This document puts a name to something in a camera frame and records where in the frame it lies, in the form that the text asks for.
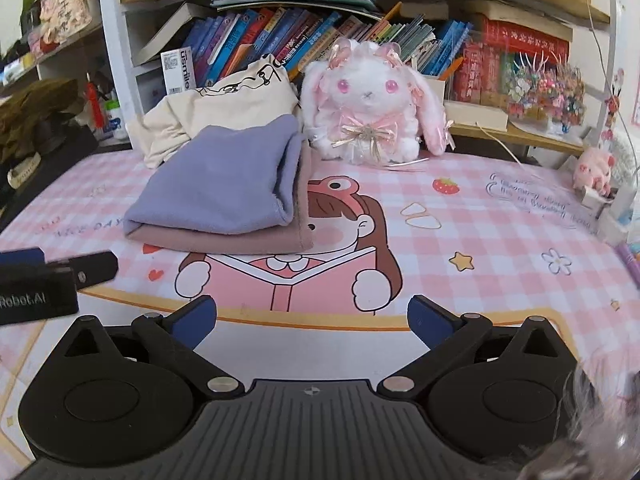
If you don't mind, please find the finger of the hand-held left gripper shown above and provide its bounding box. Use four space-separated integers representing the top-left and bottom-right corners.
46 250 120 291
0 247 47 267

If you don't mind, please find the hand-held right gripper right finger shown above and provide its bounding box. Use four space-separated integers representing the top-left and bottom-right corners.
377 295 572 396

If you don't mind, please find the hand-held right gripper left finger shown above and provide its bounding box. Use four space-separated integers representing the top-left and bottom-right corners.
52 295 246 396

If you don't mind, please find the purple and brown sweater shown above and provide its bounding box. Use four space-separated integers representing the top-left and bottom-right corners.
122 114 316 255

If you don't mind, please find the pink checkered printed mat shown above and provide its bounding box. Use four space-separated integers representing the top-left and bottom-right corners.
0 149 640 467

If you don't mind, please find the brown furry item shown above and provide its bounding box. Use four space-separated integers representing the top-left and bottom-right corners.
0 77 87 162

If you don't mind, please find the white bottle blue label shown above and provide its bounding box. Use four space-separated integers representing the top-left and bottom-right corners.
102 100 127 141

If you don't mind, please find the red tassel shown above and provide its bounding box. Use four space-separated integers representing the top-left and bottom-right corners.
84 72 104 132

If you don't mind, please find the fluffy grey clothing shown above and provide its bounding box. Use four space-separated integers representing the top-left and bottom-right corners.
514 359 640 480

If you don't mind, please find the beige garment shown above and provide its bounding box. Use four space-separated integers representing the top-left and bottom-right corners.
129 57 301 170

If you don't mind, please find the purple pen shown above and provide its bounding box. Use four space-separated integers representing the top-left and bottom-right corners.
617 241 640 282

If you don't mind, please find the white barcode book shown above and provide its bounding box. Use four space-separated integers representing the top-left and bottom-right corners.
160 48 199 95

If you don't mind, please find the pink white bunny plush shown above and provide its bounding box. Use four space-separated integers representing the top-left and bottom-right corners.
299 37 457 166

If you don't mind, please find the small pink pig plush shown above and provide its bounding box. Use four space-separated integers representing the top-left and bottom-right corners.
572 147 617 197

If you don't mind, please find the clear box of hair accessories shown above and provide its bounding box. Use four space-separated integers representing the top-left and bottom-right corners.
501 52 587 125

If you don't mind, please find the stack of red books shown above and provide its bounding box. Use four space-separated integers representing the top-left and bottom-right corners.
462 14 572 108

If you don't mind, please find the row of colourful books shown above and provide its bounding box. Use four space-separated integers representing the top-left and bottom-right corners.
181 4 473 90

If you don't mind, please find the cream perforated strap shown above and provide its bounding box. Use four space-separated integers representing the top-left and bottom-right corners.
7 152 42 191

